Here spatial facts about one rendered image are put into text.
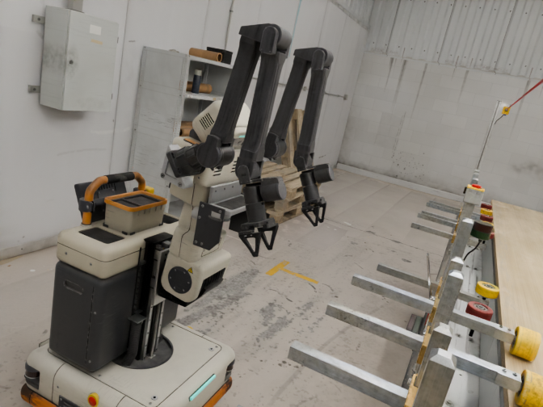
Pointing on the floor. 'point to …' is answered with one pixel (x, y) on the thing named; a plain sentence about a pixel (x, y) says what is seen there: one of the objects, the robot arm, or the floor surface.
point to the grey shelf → (168, 111)
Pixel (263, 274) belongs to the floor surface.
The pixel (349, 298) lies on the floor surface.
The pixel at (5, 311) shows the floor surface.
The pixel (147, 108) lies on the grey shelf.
